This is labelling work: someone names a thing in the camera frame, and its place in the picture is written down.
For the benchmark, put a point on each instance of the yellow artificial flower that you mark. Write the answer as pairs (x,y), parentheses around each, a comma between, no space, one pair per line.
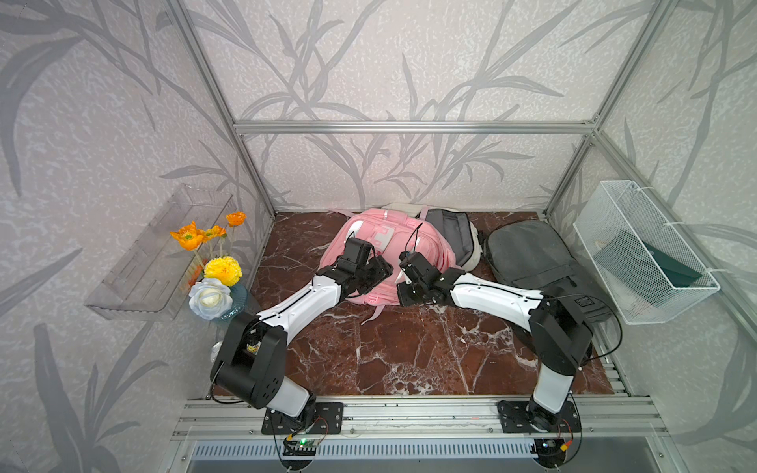
(226,270)

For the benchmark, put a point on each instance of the clear plastic shelf tray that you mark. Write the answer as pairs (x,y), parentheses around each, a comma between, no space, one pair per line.
(152,280)

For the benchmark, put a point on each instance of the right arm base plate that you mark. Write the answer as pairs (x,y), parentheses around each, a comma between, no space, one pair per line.
(527,417)

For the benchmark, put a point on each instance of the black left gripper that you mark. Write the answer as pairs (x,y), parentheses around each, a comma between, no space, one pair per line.
(380,269)

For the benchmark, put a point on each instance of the controller circuit board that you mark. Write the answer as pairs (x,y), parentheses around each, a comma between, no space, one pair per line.
(550,453)
(302,447)

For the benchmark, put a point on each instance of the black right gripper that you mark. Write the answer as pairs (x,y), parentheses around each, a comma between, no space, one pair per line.
(402,301)

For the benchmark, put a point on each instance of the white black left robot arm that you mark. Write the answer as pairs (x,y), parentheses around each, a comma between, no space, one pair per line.
(251,363)

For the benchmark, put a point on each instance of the teal glass vase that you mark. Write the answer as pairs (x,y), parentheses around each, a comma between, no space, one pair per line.
(240,297)

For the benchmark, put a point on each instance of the aluminium mounting rail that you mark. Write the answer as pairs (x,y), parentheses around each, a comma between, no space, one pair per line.
(429,417)

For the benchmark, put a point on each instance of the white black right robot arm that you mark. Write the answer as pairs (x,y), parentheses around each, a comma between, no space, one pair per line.
(559,331)

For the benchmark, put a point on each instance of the right controller circuit board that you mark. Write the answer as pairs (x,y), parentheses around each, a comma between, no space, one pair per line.
(550,453)

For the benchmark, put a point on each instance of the left controller circuit board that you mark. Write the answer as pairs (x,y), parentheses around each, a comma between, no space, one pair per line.
(302,447)

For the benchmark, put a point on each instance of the white artificial rose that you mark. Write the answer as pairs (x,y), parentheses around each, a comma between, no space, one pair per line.
(210,299)

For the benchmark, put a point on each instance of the orange artificial poppy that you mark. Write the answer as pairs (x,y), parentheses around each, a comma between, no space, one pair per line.
(189,237)

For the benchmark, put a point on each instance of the small orange artificial flower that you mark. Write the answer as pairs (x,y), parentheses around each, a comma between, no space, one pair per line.
(236,219)

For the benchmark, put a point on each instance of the green book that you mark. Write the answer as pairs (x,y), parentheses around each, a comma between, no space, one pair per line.
(641,266)

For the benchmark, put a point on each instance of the grey fabric backpack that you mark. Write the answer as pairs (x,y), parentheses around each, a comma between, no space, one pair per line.
(531,255)

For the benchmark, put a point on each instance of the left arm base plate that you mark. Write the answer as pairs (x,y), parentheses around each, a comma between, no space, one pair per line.
(321,418)

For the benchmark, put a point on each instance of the white wire mesh basket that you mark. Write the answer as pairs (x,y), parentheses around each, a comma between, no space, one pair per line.
(624,206)

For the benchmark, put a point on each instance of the pink backpack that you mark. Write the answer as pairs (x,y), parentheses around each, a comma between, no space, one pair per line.
(391,232)

